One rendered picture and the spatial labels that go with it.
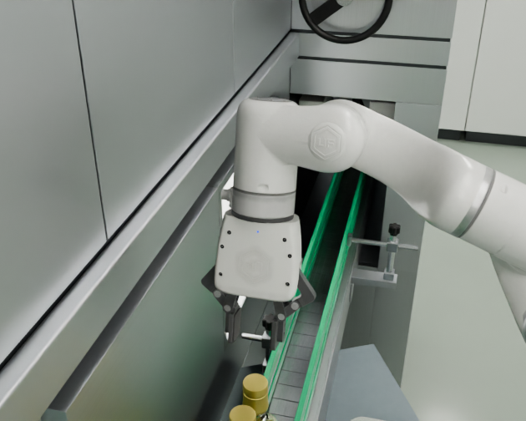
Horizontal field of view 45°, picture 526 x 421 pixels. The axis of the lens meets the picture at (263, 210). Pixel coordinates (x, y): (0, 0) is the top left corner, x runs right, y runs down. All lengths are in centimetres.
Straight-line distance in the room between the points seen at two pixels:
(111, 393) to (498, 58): 395
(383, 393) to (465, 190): 83
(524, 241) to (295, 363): 71
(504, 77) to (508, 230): 380
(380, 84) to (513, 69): 292
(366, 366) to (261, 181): 87
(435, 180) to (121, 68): 36
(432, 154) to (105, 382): 44
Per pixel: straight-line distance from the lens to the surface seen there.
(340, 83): 161
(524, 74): 450
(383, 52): 157
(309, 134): 68
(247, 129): 71
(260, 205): 72
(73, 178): 64
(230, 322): 80
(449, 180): 70
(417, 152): 77
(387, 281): 159
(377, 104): 172
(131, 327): 75
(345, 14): 156
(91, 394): 69
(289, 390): 126
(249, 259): 75
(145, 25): 77
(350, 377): 148
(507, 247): 72
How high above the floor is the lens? 178
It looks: 30 degrees down
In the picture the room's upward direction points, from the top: straight up
